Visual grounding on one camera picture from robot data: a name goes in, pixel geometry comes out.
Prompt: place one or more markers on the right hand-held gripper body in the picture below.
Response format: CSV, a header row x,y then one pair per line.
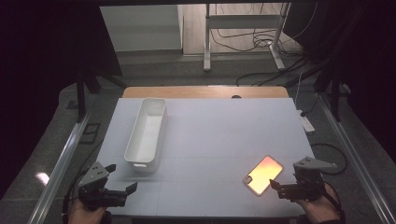
x,y
309,183

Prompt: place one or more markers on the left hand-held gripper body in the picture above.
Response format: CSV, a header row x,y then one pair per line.
x,y
93,186

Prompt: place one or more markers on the iridescent phone case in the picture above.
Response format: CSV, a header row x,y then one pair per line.
x,y
263,175

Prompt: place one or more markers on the white plastic storage bin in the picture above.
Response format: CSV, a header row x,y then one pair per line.
x,y
146,137

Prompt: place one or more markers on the person's right hand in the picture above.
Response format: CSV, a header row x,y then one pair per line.
x,y
322,210

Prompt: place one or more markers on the person's left hand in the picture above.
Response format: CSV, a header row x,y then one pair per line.
x,y
82,215

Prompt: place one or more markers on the black floor frames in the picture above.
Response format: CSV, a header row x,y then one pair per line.
x,y
90,133

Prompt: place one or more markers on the white power strip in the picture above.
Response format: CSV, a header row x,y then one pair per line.
x,y
306,123

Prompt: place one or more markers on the white board table cover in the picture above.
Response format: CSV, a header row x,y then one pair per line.
x,y
218,133

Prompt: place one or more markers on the black metal stand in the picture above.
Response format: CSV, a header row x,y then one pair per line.
x,y
81,93
334,96

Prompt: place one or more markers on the black table grommet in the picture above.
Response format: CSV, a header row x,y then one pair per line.
x,y
236,96

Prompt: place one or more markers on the wooden table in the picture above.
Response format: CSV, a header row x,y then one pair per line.
x,y
186,92

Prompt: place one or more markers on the black curtain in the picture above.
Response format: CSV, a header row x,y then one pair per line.
x,y
37,77
367,62

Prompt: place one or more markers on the aluminium floor rail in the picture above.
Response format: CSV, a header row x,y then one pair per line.
x,y
358,165
59,168

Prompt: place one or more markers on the white wall panel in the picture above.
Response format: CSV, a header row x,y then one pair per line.
x,y
143,28

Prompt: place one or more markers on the white metal stand frame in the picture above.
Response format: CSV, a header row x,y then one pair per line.
x,y
243,21

